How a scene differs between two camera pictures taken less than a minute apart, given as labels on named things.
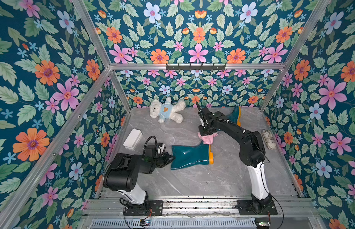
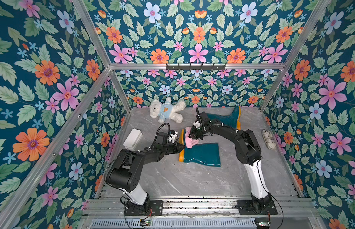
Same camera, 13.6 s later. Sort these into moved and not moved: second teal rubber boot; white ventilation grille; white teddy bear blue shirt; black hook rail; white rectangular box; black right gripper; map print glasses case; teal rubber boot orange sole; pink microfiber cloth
Moved: pink microfiber cloth; teal rubber boot orange sole; black right gripper
Not moved: second teal rubber boot; black hook rail; white teddy bear blue shirt; map print glasses case; white ventilation grille; white rectangular box
